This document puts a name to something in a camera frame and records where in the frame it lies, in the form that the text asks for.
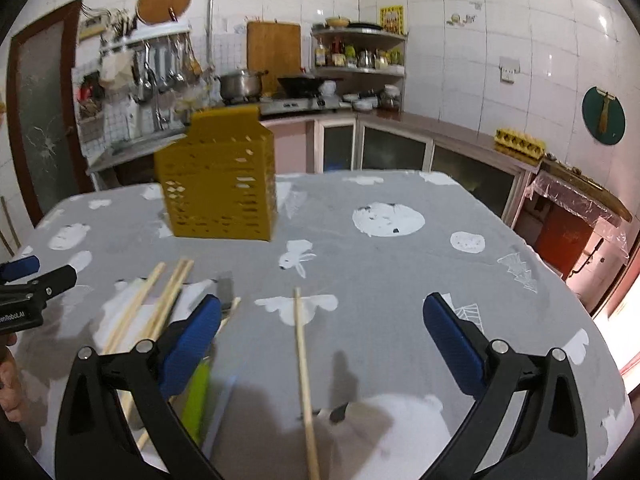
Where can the rectangular wooden cutting board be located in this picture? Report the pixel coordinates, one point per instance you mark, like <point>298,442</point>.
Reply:
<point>274,49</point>

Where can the yellow wall poster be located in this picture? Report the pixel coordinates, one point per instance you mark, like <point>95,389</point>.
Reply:
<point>392,19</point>

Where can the black wok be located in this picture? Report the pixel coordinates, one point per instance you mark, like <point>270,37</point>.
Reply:
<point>302,86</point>

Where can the yellow egg tray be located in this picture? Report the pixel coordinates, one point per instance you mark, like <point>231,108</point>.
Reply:
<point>521,143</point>

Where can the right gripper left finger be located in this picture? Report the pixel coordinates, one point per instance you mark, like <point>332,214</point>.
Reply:
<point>93,439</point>

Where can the grey patterned tablecloth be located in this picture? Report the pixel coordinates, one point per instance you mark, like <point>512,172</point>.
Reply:
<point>364,250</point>

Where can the green handled utensil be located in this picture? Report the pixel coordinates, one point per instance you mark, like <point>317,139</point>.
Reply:
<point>195,401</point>

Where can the silver metal fork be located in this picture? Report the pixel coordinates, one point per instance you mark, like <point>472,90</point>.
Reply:
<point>224,289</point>

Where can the brown framed glass door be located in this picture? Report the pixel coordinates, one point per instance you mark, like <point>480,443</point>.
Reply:
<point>44,141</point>

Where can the corner metal shelf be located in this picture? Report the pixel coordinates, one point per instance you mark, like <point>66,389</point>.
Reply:
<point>364,60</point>

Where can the stainless steel cooking pot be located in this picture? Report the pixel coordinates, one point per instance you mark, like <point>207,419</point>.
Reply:
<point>242,84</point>

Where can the yellow perforated utensil holder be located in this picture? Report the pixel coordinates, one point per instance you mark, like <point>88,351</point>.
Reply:
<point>218,181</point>

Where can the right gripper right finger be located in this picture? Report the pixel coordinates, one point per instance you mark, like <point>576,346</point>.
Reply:
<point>549,439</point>

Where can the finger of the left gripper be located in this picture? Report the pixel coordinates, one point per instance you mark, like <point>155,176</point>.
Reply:
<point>22,304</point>
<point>20,268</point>

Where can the round wooden board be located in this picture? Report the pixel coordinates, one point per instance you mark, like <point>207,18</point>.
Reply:
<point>153,12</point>

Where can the wooden board on side table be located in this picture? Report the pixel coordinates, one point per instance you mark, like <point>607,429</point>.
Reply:
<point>574,177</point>

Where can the lone wooden chopstick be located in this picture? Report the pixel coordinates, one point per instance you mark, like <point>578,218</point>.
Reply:
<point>312,457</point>

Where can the green round wall board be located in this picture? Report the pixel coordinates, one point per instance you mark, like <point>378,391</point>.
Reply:
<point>603,116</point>

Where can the silver induction stove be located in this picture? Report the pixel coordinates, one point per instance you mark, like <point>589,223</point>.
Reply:
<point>294,107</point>

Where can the wooden chopstick under fork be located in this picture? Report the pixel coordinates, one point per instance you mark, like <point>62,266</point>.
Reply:
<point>227,313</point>

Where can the kitchen counter with cabinets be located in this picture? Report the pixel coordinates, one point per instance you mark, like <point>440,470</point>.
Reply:
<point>380,140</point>

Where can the white wall socket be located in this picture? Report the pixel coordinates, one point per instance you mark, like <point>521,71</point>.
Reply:
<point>509,68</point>

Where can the person's left hand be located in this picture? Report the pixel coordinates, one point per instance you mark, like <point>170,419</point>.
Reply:
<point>11,394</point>

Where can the wall utensil rack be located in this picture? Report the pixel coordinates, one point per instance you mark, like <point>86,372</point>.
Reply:
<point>137,60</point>

